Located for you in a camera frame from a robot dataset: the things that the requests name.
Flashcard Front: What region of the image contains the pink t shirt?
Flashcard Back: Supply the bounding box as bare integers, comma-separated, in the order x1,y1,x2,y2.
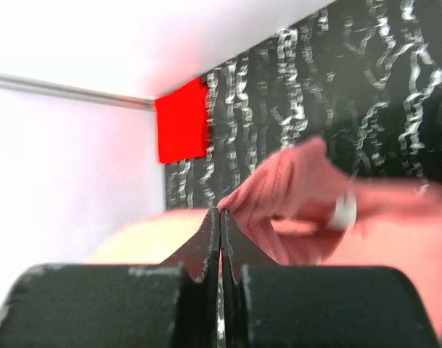
89,136,442,341

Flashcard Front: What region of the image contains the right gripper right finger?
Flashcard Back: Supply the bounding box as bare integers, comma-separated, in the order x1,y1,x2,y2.
220,211,439,348

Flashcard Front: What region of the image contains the folded red t shirt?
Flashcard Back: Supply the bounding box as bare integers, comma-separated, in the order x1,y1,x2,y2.
155,78,209,164

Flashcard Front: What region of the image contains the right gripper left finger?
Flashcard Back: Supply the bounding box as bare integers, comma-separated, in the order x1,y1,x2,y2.
0,208,220,348

